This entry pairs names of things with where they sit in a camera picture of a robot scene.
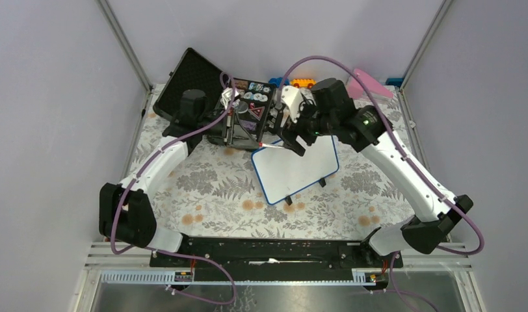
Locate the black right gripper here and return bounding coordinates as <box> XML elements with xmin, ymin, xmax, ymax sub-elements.
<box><xmin>276</xmin><ymin>96</ymin><xmax>337</xmax><ymax>158</ymax></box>

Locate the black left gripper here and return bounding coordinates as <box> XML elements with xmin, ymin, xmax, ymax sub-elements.
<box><xmin>197</xmin><ymin>109</ymin><xmax>259</xmax><ymax>150</ymax></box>

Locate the blue framed whiteboard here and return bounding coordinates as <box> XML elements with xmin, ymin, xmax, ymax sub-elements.
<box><xmin>251</xmin><ymin>136</ymin><xmax>339</xmax><ymax>205</ymax></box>

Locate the white marker pen body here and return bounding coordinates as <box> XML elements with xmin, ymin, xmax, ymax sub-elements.
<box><xmin>260</xmin><ymin>143</ymin><xmax>288</xmax><ymax>150</ymax></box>

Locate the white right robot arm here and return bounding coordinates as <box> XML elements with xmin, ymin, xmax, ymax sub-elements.
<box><xmin>278</xmin><ymin>78</ymin><xmax>473</xmax><ymax>268</ymax></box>

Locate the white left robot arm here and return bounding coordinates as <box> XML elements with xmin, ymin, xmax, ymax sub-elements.
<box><xmin>99</xmin><ymin>87</ymin><xmax>242</xmax><ymax>267</ymax></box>

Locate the black poker chip case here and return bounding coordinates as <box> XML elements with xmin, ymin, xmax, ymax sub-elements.
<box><xmin>154</xmin><ymin>47</ymin><xmax>285</xmax><ymax>147</ymax></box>

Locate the blue toy car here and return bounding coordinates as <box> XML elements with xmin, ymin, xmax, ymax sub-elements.
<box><xmin>268</xmin><ymin>77</ymin><xmax>290</xmax><ymax>88</ymax></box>

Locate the orange toy car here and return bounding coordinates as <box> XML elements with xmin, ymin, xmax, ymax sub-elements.
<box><xmin>290</xmin><ymin>79</ymin><xmax>317</xmax><ymax>89</ymax></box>

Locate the floral tablecloth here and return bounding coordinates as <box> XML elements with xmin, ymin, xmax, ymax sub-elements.
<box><xmin>113</xmin><ymin>84</ymin><xmax>424</xmax><ymax>242</ymax></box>

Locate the pink plastic stand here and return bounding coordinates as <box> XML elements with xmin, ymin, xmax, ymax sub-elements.
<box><xmin>346</xmin><ymin>68</ymin><xmax>394</xmax><ymax>99</ymax></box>

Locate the blue block in corner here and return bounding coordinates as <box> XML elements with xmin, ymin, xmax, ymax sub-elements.
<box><xmin>385</xmin><ymin>77</ymin><xmax>404</xmax><ymax>88</ymax></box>

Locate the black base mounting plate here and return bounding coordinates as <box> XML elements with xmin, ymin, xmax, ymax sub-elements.
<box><xmin>150</xmin><ymin>237</ymin><xmax>403</xmax><ymax>282</ymax></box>

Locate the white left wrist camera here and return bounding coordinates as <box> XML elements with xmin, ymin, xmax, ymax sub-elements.
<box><xmin>220</xmin><ymin>88</ymin><xmax>238</xmax><ymax>109</ymax></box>

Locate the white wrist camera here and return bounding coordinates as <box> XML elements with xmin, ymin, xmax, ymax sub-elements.
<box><xmin>280</xmin><ymin>86</ymin><xmax>308</xmax><ymax>124</ymax></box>
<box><xmin>220</xmin><ymin>88</ymin><xmax>238</xmax><ymax>109</ymax></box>

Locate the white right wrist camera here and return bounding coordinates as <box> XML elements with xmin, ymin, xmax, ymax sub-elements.
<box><xmin>280</xmin><ymin>86</ymin><xmax>308</xmax><ymax>124</ymax></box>

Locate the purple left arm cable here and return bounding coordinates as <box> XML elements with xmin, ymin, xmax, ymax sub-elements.
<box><xmin>110</xmin><ymin>72</ymin><xmax>239</xmax><ymax>306</ymax></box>

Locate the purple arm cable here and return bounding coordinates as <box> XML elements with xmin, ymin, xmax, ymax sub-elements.
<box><xmin>279</xmin><ymin>56</ymin><xmax>485</xmax><ymax>255</ymax></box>
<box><xmin>110</xmin><ymin>72</ymin><xmax>239</xmax><ymax>306</ymax></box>

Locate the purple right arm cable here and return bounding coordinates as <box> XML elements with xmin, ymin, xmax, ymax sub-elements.
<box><xmin>279</xmin><ymin>56</ymin><xmax>485</xmax><ymax>255</ymax></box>

